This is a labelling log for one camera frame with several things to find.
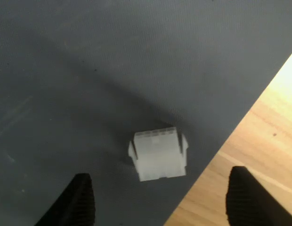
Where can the small white plastic terminal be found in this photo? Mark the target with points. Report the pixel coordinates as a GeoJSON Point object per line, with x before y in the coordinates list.
{"type": "Point", "coordinates": [160, 155]}

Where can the dark grey mat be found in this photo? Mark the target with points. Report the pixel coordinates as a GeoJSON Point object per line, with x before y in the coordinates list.
{"type": "Point", "coordinates": [89, 70]}

